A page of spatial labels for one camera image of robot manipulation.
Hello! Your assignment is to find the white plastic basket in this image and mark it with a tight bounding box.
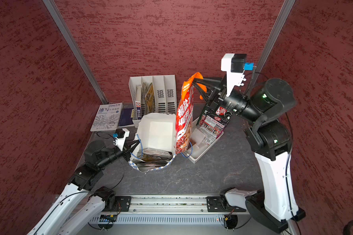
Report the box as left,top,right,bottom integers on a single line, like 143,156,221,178
183,118,224,164

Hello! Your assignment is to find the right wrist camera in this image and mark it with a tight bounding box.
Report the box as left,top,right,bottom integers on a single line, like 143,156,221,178
221,53,254,97

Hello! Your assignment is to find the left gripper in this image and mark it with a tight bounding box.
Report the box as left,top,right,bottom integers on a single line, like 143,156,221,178
97,138,141,169

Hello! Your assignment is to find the white sketch book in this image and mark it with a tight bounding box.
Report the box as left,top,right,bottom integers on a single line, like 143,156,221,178
90,102,123,132

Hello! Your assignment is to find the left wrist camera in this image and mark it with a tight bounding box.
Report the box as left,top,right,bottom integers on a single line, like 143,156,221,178
112,128,129,151

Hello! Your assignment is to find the black red condiment packet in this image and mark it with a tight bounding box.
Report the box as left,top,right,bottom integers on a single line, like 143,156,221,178
198,105,232,139

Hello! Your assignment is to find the right metal corner post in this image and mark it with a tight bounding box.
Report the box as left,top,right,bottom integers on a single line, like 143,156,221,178
255,0,296,72

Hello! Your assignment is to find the orange red condiment packet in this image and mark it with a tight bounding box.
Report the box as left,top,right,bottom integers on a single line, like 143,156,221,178
175,72,204,155

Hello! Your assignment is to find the yellow comic book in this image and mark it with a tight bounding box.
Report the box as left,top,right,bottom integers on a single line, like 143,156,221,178
142,82,156,114

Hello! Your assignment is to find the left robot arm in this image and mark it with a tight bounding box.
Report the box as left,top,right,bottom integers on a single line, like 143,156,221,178
29,139,141,235

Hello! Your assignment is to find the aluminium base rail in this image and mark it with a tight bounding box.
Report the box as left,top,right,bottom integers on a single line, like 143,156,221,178
101,195,246,214

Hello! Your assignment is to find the dark blue book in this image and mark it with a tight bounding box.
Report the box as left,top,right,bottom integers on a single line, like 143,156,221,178
118,108,134,127

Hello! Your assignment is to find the metal corner post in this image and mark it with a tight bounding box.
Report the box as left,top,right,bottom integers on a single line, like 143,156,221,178
43,0,109,104
255,0,296,72

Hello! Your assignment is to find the white file organizer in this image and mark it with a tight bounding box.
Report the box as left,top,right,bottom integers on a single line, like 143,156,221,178
128,75,177,124

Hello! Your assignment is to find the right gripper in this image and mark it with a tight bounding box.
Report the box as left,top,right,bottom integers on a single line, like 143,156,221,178
192,74,264,120

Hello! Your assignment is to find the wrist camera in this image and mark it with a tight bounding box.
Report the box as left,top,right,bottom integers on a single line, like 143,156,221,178
221,53,254,97
112,128,129,151

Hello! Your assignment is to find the checkered paper bag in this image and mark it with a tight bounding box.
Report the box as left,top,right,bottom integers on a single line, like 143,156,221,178
129,113,177,173

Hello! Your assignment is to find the left metal corner post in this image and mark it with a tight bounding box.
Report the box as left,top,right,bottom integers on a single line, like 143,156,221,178
43,0,109,104

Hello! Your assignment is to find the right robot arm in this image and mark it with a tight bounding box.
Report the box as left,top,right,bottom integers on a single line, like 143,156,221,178
193,78,306,235

